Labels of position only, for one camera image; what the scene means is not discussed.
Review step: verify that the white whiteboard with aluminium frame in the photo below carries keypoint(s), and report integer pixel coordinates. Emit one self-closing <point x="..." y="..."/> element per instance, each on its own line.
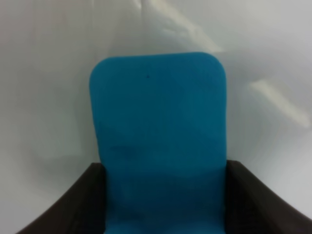
<point x="49" y="47"/>

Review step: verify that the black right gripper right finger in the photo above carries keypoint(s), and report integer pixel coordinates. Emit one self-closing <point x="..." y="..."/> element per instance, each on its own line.
<point x="252" y="208"/>

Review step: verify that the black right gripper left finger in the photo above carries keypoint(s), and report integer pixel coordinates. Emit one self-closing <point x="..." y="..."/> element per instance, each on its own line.
<point x="81" y="210"/>

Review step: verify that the teal whiteboard eraser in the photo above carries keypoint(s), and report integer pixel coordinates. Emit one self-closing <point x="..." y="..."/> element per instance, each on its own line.
<point x="160" y="123"/>

